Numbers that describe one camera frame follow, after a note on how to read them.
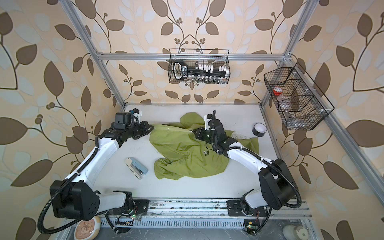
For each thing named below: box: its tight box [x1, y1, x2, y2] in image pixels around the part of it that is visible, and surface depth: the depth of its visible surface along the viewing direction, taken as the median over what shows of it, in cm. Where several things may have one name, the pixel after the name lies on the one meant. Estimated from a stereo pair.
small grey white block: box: [125, 157, 149, 181], surface depth 88 cm
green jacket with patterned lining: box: [149, 112, 259, 181], surface depth 86 cm
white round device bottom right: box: [283, 225, 309, 240], surface depth 62 cm
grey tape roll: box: [252, 122, 268, 137], surface depth 104 cm
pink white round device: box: [74, 216, 101, 240], surface depth 68 cm
